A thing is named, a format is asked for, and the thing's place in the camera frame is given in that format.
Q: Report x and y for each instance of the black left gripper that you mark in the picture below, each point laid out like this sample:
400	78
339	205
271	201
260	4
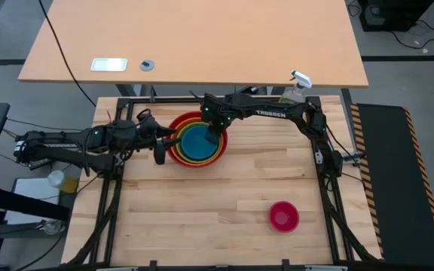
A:
151	133

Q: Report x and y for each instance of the clear glass cup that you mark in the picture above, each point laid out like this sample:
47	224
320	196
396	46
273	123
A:
53	227

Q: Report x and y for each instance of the black aluminium table frame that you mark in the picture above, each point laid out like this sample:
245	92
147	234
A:
320	158

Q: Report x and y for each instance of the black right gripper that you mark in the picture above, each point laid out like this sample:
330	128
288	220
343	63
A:
219	109

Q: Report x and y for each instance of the large orange plastic bowl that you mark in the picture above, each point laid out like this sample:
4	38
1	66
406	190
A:
181	158

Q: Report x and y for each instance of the white board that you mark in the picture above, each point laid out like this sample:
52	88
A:
32	188

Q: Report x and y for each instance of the clear bottle with yellow liquid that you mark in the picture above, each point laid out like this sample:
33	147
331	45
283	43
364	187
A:
64	182

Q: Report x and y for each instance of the stack of coloured bowls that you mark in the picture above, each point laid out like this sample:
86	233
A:
179	121

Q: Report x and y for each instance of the black equipment box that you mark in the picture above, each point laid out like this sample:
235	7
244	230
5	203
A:
394	15

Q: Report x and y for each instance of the grey round desk grommet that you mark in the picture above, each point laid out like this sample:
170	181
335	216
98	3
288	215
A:
147	65

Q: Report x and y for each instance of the small pink plastic bowl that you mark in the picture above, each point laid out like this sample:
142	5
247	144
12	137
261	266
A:
284	218

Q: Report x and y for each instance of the blue plastic bowl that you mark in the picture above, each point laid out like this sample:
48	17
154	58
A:
196	147

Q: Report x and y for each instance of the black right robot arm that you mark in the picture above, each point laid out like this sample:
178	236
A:
277	112

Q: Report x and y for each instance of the green plastic bowl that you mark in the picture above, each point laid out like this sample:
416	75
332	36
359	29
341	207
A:
185	154

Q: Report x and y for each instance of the yellow plastic bowl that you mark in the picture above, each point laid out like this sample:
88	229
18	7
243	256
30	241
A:
183	156

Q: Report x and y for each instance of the black mat with hazard stripes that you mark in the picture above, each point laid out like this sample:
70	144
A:
398	180

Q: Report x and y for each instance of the white head spray bottle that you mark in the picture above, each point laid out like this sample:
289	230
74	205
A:
301	80

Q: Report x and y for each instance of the light wooden desk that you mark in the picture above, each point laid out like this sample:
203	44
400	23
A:
202	37

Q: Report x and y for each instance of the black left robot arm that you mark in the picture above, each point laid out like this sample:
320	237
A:
51	148

